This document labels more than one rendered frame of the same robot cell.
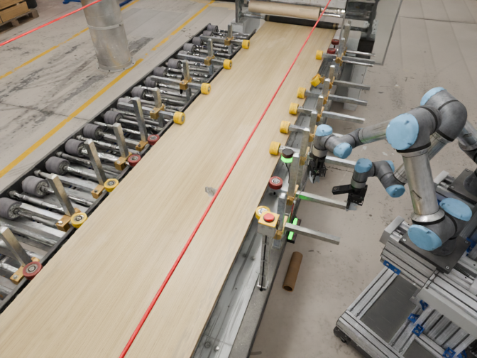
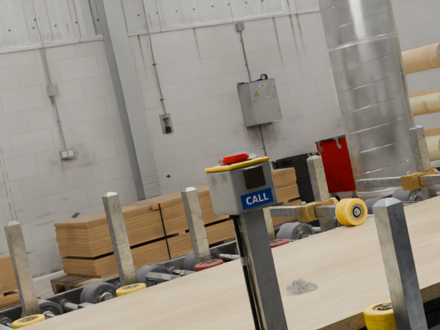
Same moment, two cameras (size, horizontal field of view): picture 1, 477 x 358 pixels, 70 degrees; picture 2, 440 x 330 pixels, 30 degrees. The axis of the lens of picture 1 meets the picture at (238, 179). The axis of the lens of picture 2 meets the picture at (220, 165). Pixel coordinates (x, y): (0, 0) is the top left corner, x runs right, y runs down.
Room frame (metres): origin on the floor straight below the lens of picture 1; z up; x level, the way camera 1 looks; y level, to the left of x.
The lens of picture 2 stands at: (-0.03, -0.86, 1.28)
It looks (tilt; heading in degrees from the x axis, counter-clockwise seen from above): 3 degrees down; 40
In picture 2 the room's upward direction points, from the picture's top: 12 degrees counter-clockwise
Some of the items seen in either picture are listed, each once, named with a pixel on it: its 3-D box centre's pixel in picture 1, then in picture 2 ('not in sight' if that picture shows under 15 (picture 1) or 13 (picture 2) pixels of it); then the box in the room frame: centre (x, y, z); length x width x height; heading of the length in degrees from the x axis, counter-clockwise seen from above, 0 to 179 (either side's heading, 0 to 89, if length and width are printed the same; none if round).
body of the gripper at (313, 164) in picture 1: (318, 163); not in sight; (1.34, -0.41, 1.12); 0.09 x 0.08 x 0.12; 1
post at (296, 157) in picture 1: (292, 187); not in sight; (1.37, -0.30, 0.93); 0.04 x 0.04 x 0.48; 70
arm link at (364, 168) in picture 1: (362, 170); not in sight; (1.30, -0.63, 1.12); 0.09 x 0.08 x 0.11; 99
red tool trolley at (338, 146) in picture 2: not in sight; (353, 166); (8.64, 4.27, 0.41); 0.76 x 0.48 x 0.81; 169
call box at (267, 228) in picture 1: (268, 224); (241, 188); (0.90, -0.12, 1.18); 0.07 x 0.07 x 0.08; 70
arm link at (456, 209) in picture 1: (450, 217); not in sight; (0.92, -0.86, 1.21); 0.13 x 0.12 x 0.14; 124
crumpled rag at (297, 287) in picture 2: (211, 190); (300, 283); (1.37, 0.15, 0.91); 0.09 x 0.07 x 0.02; 37
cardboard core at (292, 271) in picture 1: (292, 270); not in sight; (1.39, -0.40, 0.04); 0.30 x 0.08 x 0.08; 160
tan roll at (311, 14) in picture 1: (302, 11); not in sight; (4.01, -0.70, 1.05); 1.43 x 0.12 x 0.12; 70
